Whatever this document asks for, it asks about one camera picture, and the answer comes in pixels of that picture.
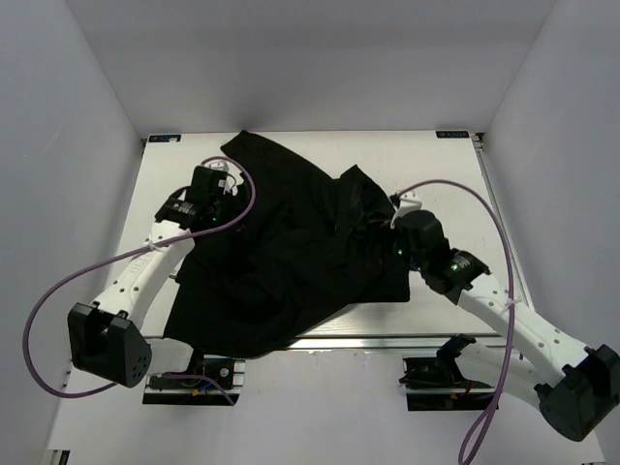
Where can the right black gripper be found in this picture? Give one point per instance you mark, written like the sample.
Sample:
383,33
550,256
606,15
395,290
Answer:
396,228

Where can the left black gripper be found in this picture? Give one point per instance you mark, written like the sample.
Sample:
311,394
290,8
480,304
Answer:
226,199

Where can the black jacket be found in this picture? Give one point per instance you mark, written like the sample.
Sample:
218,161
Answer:
310,246

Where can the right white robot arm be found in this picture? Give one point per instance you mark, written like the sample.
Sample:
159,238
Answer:
573,386

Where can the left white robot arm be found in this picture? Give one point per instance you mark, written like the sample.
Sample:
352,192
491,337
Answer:
105,335

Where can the blue table label left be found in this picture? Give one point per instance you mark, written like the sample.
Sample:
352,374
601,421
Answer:
164,138

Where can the blue table label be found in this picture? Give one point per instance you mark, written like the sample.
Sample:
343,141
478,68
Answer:
164,138
452,134

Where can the blue table label right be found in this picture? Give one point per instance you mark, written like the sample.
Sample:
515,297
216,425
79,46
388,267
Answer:
452,134

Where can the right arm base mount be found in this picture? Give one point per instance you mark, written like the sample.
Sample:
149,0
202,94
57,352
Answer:
436,384

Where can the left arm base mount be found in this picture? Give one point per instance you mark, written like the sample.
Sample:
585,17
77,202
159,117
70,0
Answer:
213,381

